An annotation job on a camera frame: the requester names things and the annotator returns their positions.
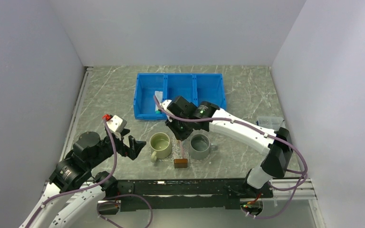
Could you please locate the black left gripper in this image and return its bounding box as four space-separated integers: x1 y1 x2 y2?
88 128 146 169

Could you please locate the cream ceramic mug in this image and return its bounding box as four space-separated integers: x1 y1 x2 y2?
149 132 172 163

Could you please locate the grey ceramic mug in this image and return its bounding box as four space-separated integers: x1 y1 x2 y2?
189 134 218 160

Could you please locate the pink toothbrush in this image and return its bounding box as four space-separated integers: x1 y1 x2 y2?
179 141 185 159

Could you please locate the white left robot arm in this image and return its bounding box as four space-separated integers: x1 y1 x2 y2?
21 132 147 228

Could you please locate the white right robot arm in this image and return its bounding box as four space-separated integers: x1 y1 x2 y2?
158 96 293 197

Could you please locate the white teal-capped toothpaste tube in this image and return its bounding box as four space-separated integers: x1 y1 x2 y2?
154 91 163 114

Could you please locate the blue middle storage bin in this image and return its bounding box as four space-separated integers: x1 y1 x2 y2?
162 73 198 106

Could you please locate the blue storage bin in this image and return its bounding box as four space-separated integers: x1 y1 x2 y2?
133 73 170 121
189 73 227 119
162 73 198 106

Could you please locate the blue right storage bin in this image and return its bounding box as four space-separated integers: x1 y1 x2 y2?
189 73 227 119

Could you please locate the blue left storage bin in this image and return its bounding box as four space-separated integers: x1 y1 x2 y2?
133 73 170 121

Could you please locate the clear plastic parts box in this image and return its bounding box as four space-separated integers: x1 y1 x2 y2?
256 116 286 131

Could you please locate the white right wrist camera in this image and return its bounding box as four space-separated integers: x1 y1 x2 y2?
158 99 172 115

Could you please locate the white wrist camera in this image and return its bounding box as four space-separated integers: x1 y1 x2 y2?
158 99 172 115
103 114 129 140

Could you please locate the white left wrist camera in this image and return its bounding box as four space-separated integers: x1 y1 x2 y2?
103 114 129 140

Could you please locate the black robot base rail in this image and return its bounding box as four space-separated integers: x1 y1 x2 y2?
104 178 273 212

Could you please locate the aluminium side rail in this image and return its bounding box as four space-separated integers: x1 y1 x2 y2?
61 66 94 158

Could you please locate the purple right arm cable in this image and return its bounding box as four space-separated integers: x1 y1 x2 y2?
153 94 309 220

